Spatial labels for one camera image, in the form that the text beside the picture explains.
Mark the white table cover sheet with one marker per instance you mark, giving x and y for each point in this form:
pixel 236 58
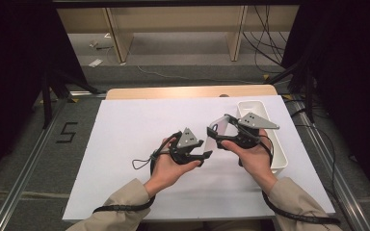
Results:
pixel 135 122

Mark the iridescent phone case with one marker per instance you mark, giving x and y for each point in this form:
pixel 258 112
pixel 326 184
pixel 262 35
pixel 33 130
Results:
pixel 221 126

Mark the black tripod stand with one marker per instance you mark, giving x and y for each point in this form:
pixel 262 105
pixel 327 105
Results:
pixel 308 96
pixel 47 106

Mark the black curtain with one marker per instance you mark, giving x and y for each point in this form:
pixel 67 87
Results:
pixel 350 80
pixel 13 64

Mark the wooden table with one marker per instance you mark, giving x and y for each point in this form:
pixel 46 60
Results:
pixel 173 93

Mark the white plastic bin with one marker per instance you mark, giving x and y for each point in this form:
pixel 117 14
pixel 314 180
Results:
pixel 279 154

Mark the wooden shelf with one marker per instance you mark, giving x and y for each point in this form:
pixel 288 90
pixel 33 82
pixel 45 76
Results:
pixel 173 19

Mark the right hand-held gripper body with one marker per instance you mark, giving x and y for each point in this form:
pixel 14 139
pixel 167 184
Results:
pixel 257 121

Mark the person's right hand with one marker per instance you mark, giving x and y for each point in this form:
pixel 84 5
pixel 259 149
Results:
pixel 253 160

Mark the white paper scrap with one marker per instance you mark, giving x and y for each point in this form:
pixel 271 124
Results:
pixel 95 62

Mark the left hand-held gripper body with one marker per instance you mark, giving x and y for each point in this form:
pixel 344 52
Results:
pixel 186 139

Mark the person's left hand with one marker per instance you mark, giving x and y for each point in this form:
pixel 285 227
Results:
pixel 167 173

